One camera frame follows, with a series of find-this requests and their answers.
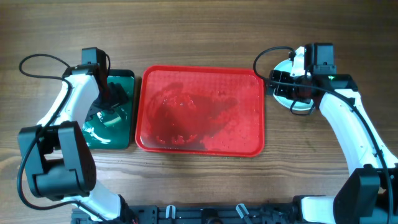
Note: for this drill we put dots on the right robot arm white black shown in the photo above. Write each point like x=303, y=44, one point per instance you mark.
x=370, y=193

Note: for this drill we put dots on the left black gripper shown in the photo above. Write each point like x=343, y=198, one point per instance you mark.
x=120, y=96

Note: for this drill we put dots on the black mounting rail base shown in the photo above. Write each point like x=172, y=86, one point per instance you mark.
x=262, y=214

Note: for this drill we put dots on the red plastic tray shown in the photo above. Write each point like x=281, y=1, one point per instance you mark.
x=201, y=110

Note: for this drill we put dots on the white plate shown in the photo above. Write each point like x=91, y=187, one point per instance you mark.
x=286, y=66

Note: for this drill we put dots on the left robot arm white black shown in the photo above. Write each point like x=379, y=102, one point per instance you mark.
x=56, y=161

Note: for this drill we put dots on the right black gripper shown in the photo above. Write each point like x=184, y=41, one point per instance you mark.
x=282, y=89

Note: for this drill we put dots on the dark green tray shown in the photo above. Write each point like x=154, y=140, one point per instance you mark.
x=97, y=135

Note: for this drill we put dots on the green yellow sponge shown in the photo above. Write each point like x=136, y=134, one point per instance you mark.
x=109, y=118

